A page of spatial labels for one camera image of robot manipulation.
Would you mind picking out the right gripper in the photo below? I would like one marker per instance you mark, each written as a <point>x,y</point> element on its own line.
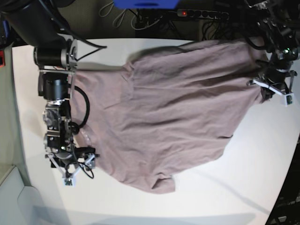
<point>71,163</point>

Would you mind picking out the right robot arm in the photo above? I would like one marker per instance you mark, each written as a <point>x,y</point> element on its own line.
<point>39,24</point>

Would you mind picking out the red clamp at table edge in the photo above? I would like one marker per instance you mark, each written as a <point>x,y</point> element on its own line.
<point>2,59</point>

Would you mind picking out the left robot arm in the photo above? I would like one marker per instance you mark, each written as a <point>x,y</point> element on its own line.
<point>279,20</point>

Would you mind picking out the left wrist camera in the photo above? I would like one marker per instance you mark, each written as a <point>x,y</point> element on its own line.
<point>288,99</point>

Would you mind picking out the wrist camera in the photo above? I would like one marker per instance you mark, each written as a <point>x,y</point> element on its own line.
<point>69,182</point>
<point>288,99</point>

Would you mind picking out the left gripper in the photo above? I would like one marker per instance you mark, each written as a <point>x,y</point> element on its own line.
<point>273,81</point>

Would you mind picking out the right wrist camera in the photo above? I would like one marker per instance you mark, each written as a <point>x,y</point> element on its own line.
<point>69,182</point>

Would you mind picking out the black power strip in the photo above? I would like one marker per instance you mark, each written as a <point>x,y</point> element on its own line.
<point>202,14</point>

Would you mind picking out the blue box overhead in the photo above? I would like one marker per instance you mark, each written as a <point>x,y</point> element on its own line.
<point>146,4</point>

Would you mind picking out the mauve t-shirt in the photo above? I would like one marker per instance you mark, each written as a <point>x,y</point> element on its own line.
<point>168,110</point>

